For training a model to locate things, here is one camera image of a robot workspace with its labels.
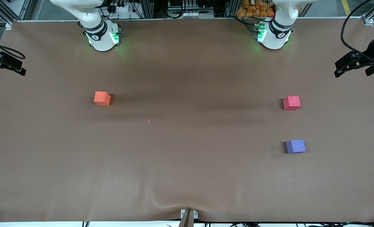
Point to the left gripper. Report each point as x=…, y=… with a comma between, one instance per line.
x=370, y=50

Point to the orange foam cube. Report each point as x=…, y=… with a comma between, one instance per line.
x=101, y=97

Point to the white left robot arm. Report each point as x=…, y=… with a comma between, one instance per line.
x=273, y=37

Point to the red foam cube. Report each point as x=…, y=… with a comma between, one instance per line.
x=291, y=102

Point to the purple foam cube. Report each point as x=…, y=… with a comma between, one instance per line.
x=295, y=146

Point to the pile of orange bags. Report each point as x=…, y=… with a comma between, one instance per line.
x=256, y=8

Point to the white power strip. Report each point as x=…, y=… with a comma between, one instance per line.
x=120, y=7

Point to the white connector block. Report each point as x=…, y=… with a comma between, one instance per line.
x=195, y=14

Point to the large table mat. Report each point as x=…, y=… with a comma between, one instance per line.
x=186, y=94

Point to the metal table clamp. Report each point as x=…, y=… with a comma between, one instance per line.
x=188, y=218

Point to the aluminium frame post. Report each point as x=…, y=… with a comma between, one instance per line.
x=232, y=8
x=147, y=8

